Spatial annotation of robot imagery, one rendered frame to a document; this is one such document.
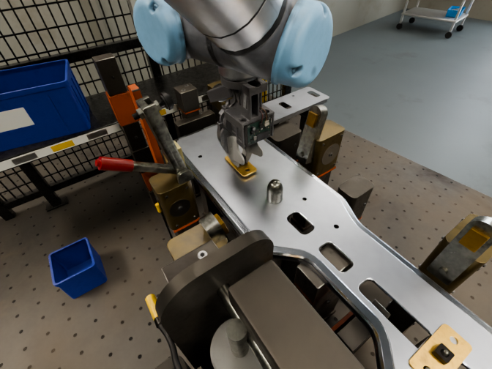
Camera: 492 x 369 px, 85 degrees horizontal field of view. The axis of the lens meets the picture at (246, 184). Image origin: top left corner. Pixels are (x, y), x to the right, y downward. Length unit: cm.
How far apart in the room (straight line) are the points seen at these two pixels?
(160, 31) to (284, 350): 32
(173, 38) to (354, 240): 41
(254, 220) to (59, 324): 59
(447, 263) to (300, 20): 42
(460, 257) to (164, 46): 50
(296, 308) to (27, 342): 77
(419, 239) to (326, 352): 78
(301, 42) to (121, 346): 74
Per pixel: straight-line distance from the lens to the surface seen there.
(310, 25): 26
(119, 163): 49
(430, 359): 47
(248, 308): 24
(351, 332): 58
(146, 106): 45
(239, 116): 49
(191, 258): 34
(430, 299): 51
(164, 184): 54
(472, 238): 50
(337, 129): 69
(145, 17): 36
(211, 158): 66
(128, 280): 87
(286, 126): 80
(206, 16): 22
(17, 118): 83
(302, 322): 24
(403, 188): 112
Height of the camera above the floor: 141
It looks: 45 degrees down
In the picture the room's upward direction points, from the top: 3 degrees counter-clockwise
